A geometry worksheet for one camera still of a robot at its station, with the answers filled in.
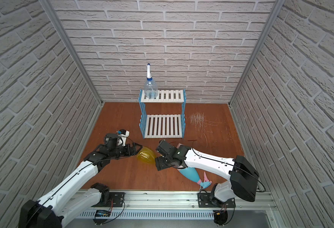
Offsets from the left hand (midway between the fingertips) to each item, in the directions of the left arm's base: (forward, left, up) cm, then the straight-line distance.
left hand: (136, 143), depth 81 cm
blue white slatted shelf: (+30, -16, -12) cm, 36 cm away
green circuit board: (-32, +15, -16) cm, 39 cm away
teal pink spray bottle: (-15, -32, -8) cm, 37 cm away
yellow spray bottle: (-4, -6, -7) cm, 10 cm away
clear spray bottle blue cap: (+30, -8, +16) cm, 35 cm away
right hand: (-12, -14, -4) cm, 19 cm away
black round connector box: (-34, -46, -13) cm, 59 cm away
